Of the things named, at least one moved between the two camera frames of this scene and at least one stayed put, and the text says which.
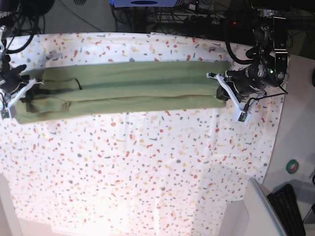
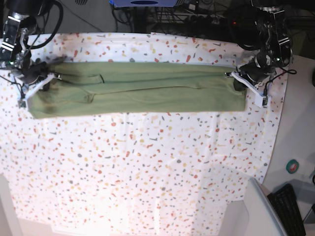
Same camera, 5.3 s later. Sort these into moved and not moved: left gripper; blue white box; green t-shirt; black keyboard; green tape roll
Moved: left gripper; green t-shirt
Not moved: black keyboard; blue white box; green tape roll
